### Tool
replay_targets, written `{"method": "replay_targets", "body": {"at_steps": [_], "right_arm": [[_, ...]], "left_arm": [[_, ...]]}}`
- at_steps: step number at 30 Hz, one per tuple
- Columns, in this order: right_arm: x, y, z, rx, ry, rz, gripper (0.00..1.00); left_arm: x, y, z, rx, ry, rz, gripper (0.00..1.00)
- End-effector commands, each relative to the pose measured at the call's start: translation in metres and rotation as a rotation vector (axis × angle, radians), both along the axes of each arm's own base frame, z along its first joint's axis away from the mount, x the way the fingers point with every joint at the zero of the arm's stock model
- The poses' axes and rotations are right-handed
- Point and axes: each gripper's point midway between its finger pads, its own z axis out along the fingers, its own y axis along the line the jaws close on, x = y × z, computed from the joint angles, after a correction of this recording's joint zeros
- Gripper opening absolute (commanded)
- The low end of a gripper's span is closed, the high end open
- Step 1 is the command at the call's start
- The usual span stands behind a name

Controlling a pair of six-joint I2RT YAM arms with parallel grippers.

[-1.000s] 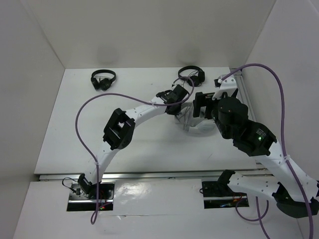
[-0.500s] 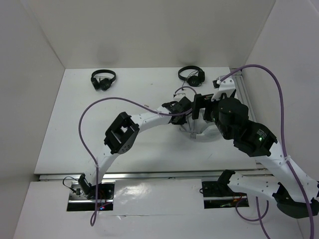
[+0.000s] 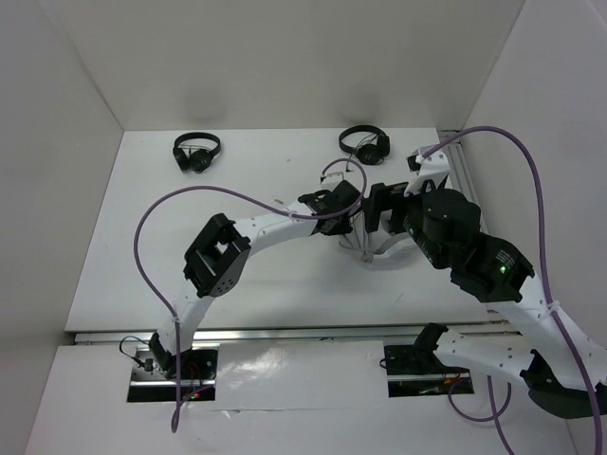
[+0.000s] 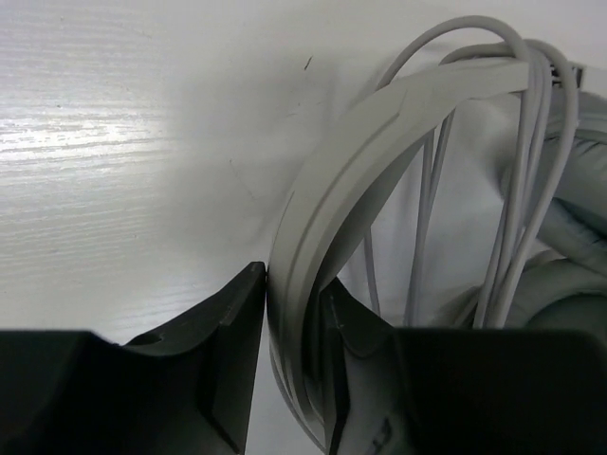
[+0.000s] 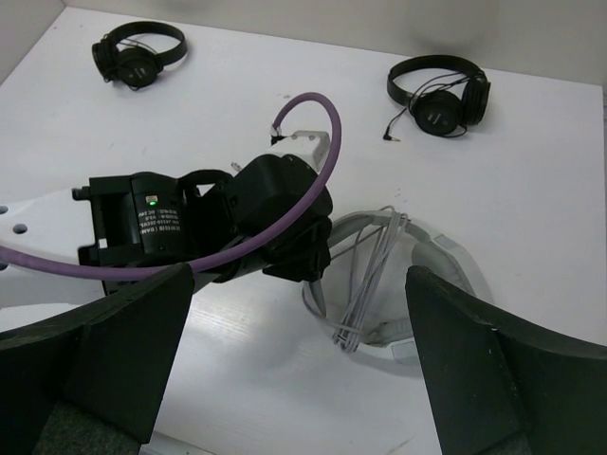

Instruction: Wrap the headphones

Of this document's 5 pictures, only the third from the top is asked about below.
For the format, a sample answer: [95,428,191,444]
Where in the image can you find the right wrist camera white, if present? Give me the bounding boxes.
[404,146,451,197]

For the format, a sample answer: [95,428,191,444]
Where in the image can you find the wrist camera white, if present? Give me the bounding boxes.
[320,172,344,191]
[404,146,451,197]

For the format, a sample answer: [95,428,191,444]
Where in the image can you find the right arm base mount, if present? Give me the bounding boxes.
[379,345,474,398]

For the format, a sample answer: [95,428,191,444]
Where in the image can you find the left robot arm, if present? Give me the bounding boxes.
[149,181,361,378]

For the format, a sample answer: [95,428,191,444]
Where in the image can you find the black headphones right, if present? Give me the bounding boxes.
[338,124,391,166]

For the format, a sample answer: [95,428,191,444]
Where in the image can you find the aluminium rail front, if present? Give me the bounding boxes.
[75,319,520,345]

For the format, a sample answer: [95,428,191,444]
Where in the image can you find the black headphones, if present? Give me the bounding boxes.
[173,132,222,173]
[338,124,391,166]

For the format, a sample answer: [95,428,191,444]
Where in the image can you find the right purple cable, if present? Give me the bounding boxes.
[421,125,607,455]

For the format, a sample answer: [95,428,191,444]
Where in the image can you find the purple cable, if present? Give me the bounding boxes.
[421,125,607,455]
[134,158,367,433]

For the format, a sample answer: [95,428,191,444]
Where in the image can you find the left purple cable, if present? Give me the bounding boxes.
[134,158,367,433]

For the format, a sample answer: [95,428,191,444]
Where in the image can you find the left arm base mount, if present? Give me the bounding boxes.
[119,336,219,403]

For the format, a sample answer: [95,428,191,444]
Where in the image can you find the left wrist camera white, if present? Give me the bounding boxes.
[320,172,344,191]

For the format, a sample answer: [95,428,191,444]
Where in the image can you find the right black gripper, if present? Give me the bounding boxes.
[359,177,446,267]

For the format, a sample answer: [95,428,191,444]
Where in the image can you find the black headphones left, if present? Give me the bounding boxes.
[173,132,222,173]

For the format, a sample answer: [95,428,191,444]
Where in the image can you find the white grey headphones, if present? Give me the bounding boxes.
[338,236,417,271]

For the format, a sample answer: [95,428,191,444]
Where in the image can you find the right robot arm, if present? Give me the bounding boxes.
[363,184,606,419]

